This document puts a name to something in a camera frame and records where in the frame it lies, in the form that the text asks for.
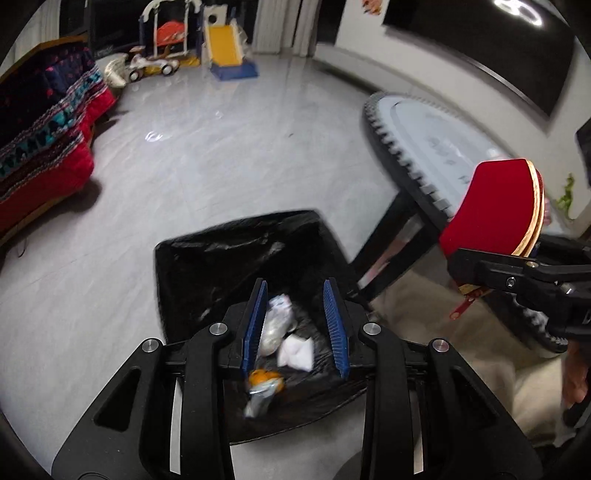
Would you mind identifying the orange fruit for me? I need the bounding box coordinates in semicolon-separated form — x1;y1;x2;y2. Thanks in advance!
247;369;284;391

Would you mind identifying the toy swing red seat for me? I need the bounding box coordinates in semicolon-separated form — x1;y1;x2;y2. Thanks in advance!
139;0;202;59

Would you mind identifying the green toy dinosaur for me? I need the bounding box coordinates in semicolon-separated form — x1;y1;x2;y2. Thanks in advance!
556;173;575;220

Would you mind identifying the red patterned quilt pile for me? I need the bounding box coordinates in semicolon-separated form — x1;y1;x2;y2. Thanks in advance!
1;40;116;232

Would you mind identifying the white woven basket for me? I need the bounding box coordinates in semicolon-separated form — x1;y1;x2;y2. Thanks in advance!
99;53;128;89

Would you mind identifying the white curtain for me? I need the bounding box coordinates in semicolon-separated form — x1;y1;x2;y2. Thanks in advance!
252;0;321;57

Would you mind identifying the clear wrap bundle white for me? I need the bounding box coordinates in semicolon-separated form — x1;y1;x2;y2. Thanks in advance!
257;294;297;357

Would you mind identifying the person's right hand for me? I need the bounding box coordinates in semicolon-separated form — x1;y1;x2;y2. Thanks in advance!
562;341;589;408

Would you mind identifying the white cloth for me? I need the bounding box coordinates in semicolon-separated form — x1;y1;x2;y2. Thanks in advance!
276;335;315;372

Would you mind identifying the white snack wrapper packet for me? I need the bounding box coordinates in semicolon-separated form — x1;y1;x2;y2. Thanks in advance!
245;378;283;419

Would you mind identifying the black lined trash bin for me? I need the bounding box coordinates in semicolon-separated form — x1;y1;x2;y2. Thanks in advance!
154;210;366;444

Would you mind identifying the white toy car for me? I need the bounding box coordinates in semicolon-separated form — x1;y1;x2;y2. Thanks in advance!
127;46;180;83

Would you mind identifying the yellow toy slide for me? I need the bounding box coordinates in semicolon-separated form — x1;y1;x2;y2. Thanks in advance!
201;4;259;81

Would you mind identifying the black wall television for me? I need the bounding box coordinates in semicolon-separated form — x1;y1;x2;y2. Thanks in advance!
384;0;575;117

